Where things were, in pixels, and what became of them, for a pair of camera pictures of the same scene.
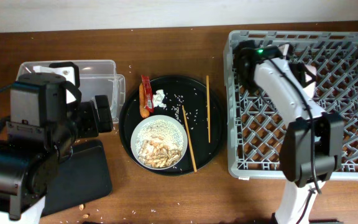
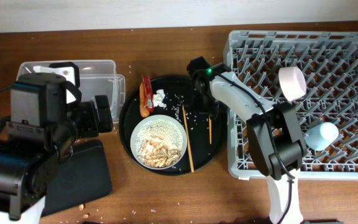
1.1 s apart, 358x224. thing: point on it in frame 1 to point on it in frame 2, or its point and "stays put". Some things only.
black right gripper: (298, 70) to (198, 107)
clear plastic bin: (96, 78) stays put
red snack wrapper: (147, 93) stays put
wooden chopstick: (189, 139) stays put
